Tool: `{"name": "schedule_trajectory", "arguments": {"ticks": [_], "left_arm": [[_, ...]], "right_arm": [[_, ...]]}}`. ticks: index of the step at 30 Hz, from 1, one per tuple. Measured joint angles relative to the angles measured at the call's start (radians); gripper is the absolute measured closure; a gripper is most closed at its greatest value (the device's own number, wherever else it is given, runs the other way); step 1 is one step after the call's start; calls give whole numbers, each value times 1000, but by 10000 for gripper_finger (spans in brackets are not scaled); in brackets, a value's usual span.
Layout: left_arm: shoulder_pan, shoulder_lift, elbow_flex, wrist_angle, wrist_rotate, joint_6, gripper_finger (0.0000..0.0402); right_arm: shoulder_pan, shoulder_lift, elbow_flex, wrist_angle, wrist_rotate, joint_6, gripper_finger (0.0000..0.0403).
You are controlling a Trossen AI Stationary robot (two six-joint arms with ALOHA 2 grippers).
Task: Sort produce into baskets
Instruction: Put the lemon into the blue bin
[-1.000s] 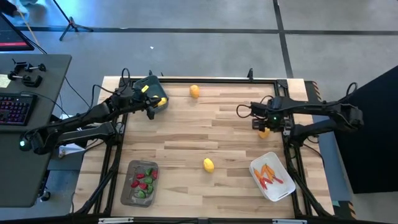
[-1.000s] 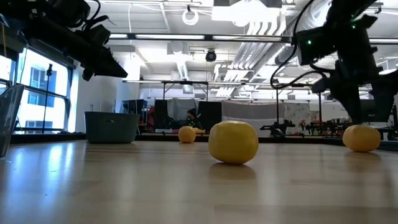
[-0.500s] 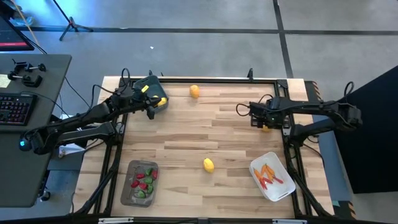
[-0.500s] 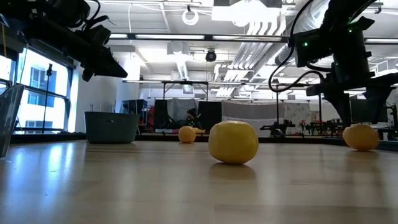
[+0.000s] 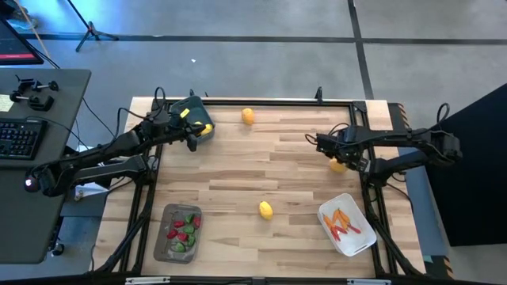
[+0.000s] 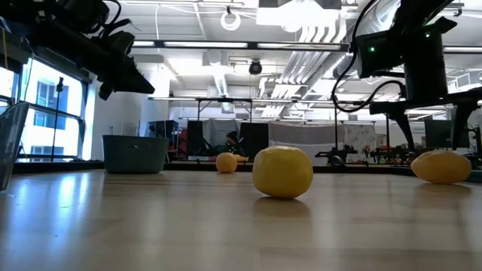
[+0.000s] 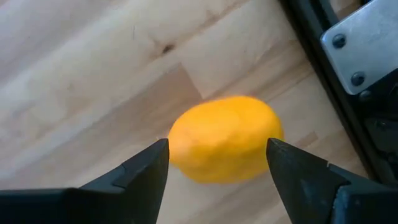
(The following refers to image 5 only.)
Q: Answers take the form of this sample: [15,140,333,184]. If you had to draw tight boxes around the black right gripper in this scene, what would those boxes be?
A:
[316,126,369,173]

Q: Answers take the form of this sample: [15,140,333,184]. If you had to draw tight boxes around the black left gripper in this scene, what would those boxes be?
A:
[161,112,205,153]

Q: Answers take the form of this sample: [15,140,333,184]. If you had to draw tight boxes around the yellow toy lemon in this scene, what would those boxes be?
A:
[193,120,215,138]
[258,200,274,221]

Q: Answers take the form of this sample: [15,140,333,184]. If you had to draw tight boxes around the teal plastic basket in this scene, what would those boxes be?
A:
[169,94,217,144]

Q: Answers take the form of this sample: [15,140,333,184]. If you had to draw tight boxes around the black orange hazard strip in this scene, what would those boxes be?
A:
[387,102,409,142]
[429,255,455,278]

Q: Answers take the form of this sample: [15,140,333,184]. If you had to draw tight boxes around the white plastic basket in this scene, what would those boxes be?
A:
[316,192,378,258]

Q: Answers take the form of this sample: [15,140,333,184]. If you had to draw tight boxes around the dark grey clear basket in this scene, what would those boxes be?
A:
[153,203,204,264]

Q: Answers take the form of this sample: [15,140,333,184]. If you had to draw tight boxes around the large black panel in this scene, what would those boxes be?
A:
[415,82,507,247]

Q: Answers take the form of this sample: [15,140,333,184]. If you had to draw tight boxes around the dark grey desk top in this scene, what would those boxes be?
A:
[0,69,92,170]
[0,165,74,265]

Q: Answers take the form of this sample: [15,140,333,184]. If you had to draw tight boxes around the black tripod stand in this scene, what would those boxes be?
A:
[65,0,120,53]

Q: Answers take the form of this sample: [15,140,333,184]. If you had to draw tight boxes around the black screw clamp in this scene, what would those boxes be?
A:
[14,74,59,95]
[9,91,55,112]

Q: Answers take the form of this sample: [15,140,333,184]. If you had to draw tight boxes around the black backlit keyboard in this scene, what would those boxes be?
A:
[0,118,48,162]

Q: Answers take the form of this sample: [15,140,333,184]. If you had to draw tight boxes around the pale yellow paper note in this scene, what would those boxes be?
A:
[0,93,15,113]

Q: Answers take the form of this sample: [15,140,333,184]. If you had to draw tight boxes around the black computer monitor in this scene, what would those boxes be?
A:
[0,17,44,67]

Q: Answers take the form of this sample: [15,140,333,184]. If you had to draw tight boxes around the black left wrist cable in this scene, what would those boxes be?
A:
[152,85,167,116]

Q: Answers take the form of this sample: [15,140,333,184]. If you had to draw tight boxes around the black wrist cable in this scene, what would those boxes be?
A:
[152,85,167,116]
[435,101,452,131]

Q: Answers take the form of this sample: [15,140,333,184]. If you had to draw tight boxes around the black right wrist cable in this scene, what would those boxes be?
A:
[435,101,452,131]

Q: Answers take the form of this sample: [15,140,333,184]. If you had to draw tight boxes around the white metal bracket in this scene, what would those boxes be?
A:
[124,276,171,285]
[346,278,392,285]

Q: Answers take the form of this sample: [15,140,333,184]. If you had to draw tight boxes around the yellow cord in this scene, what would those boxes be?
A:
[13,0,51,60]

